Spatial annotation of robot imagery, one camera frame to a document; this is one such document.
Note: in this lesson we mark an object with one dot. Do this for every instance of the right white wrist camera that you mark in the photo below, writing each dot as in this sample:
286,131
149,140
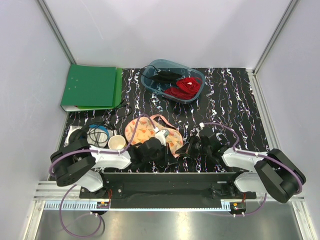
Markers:
199,127

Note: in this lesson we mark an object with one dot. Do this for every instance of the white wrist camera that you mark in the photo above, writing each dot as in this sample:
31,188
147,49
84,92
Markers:
199,127
161,135

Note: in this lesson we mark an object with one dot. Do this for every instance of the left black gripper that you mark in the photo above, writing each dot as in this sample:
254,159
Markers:
168,158

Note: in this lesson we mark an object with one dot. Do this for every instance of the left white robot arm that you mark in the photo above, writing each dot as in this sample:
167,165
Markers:
74,163

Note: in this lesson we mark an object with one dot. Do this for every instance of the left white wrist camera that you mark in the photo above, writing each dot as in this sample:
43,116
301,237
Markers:
161,135

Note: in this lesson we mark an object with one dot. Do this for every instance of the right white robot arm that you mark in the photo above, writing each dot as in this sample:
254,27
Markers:
271,172

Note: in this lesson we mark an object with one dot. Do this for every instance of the black bra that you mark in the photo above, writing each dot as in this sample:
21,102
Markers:
162,76

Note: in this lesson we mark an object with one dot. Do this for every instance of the yellow mug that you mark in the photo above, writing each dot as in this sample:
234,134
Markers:
117,142

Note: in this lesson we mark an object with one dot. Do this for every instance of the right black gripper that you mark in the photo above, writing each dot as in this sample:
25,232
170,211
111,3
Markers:
186,148

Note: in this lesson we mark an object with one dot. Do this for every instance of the pink floral mesh laundry bag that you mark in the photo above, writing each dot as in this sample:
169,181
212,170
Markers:
146,128

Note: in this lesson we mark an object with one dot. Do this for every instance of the green ring binder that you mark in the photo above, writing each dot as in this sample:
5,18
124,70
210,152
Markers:
92,88

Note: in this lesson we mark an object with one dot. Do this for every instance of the red bra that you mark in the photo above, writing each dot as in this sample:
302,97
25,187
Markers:
185,89

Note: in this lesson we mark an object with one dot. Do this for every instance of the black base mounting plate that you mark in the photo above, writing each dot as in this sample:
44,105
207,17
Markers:
171,191

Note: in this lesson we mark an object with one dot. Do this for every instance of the blue translucent plastic bin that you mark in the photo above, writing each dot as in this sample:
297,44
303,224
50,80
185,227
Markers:
159,88

